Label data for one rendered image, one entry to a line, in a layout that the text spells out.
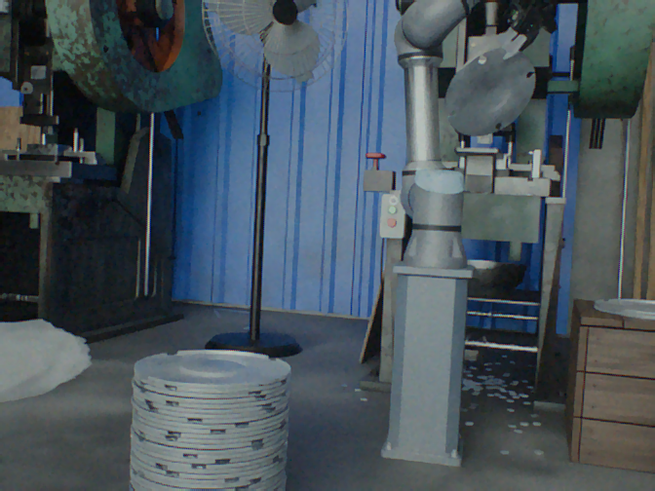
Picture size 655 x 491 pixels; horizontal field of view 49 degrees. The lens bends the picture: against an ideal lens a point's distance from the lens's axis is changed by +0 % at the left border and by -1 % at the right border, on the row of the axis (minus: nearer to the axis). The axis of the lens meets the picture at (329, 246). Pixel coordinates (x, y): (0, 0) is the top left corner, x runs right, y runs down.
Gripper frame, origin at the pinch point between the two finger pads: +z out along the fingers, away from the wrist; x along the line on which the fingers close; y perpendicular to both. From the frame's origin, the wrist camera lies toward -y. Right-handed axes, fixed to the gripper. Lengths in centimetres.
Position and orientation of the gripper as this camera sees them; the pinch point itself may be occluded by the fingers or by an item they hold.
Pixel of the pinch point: (506, 54)
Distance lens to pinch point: 218.5
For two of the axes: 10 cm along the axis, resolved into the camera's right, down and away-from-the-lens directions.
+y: -8.1, -0.1, -5.9
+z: -4.5, 6.6, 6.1
